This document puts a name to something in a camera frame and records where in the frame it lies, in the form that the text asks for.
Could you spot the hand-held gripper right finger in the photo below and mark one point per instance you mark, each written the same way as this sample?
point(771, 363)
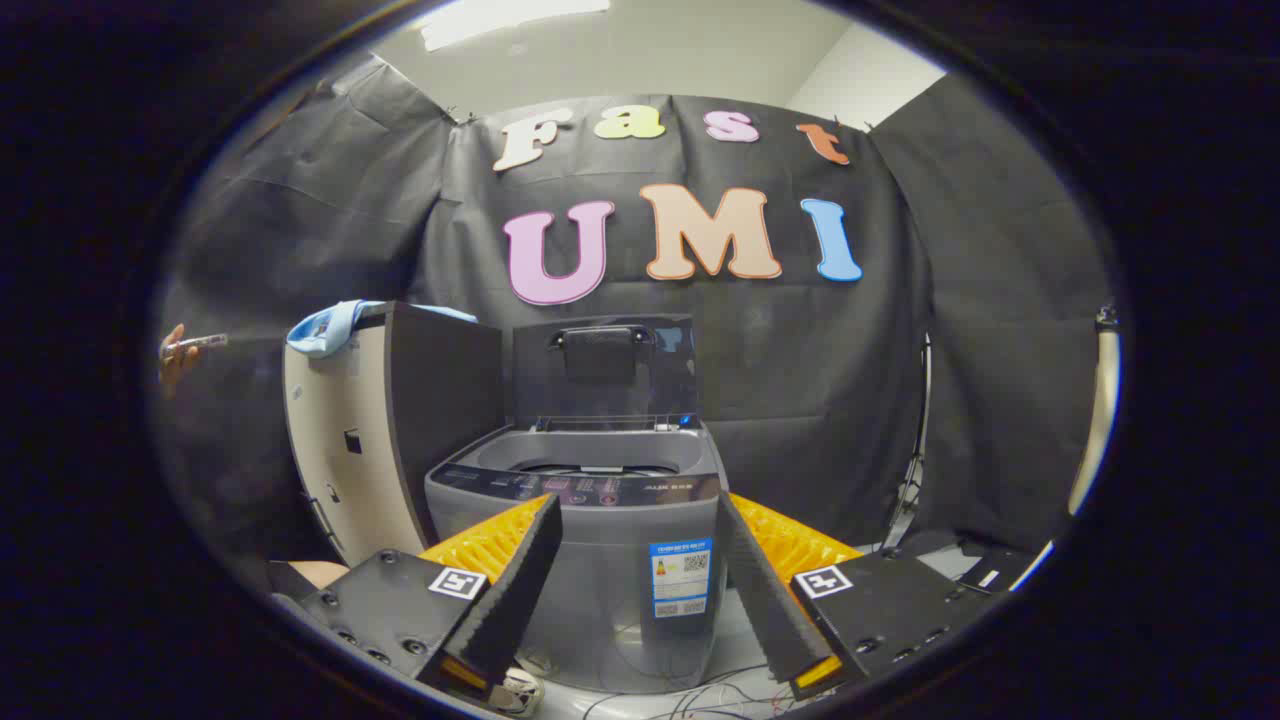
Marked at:
point(765, 590)

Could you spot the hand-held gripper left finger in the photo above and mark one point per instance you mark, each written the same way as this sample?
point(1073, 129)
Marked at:
point(520, 580)

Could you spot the grey washing machine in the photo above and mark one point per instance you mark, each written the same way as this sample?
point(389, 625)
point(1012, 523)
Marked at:
point(610, 610)

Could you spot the dark washing machine lid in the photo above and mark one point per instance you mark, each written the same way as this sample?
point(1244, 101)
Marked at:
point(665, 390)

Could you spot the light blue garment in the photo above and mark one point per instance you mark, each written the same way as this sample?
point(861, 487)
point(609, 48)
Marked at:
point(325, 330)

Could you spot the person's white sneaker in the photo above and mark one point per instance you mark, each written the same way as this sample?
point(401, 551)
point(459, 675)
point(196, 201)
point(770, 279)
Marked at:
point(518, 692)

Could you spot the black and beige cabinet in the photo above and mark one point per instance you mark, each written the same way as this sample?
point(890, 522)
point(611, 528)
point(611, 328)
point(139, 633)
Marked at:
point(450, 400)

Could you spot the black light stand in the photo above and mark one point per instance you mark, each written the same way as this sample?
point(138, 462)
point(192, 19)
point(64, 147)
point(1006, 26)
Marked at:
point(915, 450)

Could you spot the black backdrop cloth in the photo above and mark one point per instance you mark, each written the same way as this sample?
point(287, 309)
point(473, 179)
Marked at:
point(800, 350)

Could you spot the white pole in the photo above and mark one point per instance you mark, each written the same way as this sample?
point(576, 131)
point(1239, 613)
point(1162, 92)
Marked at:
point(1098, 420)

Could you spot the slim smartphone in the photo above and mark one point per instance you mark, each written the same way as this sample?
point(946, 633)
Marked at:
point(200, 342)

